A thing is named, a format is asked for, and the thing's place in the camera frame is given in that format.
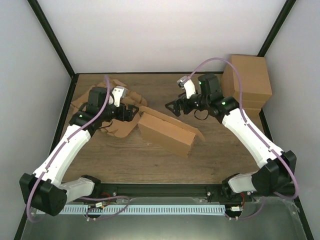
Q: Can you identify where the stack of flat cardboard blanks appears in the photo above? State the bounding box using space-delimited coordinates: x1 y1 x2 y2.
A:
71 79 147 138

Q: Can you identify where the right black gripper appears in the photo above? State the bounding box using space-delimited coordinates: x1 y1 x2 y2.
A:
165 92 210 118

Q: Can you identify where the middle folded cardboard box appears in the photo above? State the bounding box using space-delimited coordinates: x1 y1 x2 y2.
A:
242 96 269 109

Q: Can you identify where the purple cable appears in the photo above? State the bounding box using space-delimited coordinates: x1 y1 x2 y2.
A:
25 74 131 223
189 57 300 221

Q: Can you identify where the brown cardboard box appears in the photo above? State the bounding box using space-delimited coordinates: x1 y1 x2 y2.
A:
137 106 206 158

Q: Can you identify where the bottom folded cardboard box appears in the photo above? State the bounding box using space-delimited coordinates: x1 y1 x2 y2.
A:
244 107 262 118

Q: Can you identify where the folded cardboard box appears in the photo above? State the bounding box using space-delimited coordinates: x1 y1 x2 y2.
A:
244 107 262 118
242 96 269 109
221 54 272 99

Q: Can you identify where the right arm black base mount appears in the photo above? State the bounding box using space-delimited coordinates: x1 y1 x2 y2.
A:
205 174 246 205

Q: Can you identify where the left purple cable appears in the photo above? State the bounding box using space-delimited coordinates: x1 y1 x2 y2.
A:
25 74 131 223

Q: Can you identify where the top folded cardboard box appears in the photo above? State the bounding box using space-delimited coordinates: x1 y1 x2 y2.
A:
221 54 272 99

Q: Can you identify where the light blue slotted cable duct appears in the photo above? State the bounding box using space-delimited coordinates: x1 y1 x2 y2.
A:
59 204 225 215

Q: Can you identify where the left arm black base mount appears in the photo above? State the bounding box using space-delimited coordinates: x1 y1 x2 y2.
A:
85 183 118 199

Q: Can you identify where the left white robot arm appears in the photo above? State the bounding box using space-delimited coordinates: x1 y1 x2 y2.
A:
19 86 139 216

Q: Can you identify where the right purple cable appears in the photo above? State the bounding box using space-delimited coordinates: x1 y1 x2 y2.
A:
189 57 300 221

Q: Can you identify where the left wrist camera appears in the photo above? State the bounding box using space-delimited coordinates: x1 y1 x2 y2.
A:
109 86 128 108

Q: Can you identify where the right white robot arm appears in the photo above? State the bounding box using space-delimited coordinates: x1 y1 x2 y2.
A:
165 73 297 202

